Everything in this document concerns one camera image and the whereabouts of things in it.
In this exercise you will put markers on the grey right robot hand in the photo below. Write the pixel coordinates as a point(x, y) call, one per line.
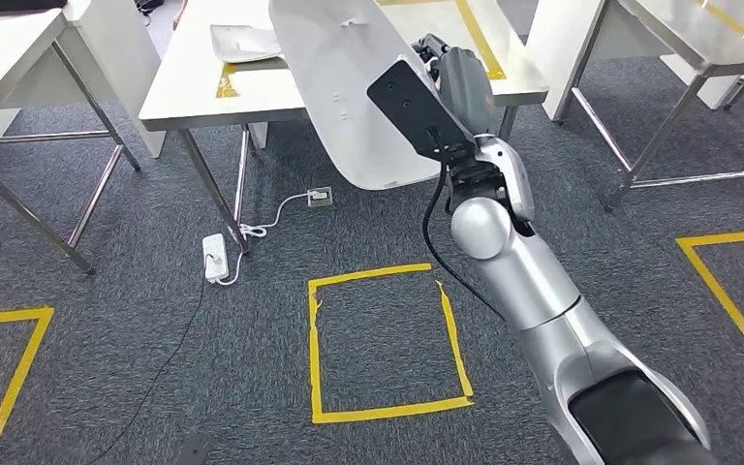
point(471, 90)

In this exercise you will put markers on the white curved shell part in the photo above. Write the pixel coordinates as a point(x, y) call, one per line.
point(340, 77)

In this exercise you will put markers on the flat pale grey part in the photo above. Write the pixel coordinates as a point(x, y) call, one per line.
point(243, 43)

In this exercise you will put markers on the white table side panel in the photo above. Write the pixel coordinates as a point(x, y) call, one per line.
point(122, 77)
point(558, 51)
point(718, 90)

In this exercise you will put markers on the grey floor socket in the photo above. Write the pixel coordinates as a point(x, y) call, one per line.
point(320, 197)

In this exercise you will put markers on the white-top steel-leg table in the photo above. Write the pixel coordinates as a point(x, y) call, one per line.
point(667, 25)
point(6, 58)
point(263, 90)

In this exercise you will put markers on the yellow table tape marking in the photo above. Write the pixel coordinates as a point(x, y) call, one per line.
point(741, 24)

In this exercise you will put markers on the white power strip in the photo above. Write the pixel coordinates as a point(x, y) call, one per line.
point(215, 253)

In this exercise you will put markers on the black object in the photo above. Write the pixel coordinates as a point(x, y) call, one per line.
point(19, 5)

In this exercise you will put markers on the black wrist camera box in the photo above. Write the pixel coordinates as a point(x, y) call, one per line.
point(417, 109)

